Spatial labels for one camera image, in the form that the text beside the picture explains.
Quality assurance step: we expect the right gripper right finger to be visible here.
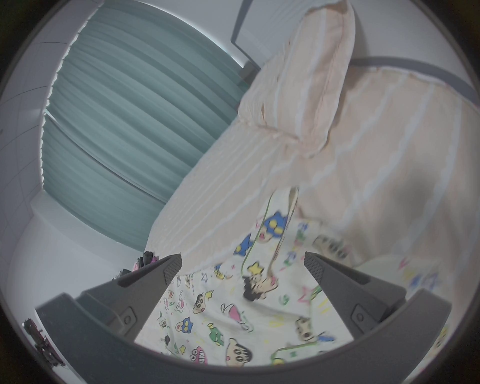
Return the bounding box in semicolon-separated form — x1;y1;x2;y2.
304;251;408;337

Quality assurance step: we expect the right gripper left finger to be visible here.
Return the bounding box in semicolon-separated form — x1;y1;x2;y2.
75;253;184;339

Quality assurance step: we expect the white printed pyjama top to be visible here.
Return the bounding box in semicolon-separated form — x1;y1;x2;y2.
135;187;451;368

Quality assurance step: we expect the bed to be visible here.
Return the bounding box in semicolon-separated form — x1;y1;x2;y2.
144;0;480;338

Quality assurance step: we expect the blue-green curtain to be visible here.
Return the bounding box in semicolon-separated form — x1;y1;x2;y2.
47;5;261;167
38;112;179;253

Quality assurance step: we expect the pink striped pillow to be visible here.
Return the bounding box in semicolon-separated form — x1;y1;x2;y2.
238;0;357;159

